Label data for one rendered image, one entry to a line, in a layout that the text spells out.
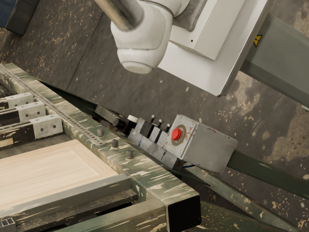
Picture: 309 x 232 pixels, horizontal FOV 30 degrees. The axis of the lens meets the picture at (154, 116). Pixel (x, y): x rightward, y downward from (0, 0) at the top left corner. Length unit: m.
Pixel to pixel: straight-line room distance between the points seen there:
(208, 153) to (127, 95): 2.30
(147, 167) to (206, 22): 0.53
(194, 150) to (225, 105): 1.44
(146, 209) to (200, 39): 0.63
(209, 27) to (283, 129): 0.91
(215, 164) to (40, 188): 0.62
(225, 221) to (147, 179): 0.28
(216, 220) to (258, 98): 1.22
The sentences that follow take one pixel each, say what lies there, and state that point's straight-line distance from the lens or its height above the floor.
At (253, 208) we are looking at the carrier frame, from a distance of 2.50.
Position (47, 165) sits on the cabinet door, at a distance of 2.17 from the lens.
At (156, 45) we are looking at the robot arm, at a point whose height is 1.01.
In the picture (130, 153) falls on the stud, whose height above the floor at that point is 0.87.
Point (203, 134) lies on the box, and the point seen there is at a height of 0.89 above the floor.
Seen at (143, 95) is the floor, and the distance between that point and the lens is 3.82.
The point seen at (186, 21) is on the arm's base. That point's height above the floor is 0.88.
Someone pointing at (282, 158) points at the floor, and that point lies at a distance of 2.72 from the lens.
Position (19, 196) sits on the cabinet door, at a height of 1.17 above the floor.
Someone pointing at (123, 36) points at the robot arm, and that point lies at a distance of 1.83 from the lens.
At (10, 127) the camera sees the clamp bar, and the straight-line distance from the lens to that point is 2.49.
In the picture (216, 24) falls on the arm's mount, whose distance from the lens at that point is 2.02.
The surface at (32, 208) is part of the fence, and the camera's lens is 1.84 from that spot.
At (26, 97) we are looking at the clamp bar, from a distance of 2.88.
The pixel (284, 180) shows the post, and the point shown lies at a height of 0.48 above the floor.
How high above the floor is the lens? 1.93
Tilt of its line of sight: 32 degrees down
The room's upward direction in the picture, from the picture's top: 67 degrees counter-clockwise
